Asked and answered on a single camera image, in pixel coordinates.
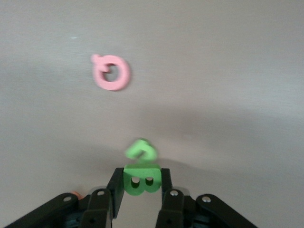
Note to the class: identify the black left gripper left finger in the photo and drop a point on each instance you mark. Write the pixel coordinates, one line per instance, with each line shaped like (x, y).
(95, 209)

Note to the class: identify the brown table mat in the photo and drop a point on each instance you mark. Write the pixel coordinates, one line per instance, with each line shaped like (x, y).
(213, 71)

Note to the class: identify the orange foam letter E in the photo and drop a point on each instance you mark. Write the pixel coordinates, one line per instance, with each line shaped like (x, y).
(77, 194)

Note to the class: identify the pink foam letter Q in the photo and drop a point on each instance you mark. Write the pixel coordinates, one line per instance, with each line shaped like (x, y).
(124, 76)

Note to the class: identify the green foam letter d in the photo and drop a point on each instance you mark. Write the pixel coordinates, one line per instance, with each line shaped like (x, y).
(149, 148)

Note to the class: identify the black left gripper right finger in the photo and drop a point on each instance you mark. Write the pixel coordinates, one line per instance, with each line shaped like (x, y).
(180, 211)

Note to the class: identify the green foam letter B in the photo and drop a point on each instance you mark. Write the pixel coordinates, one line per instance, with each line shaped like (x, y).
(142, 171)

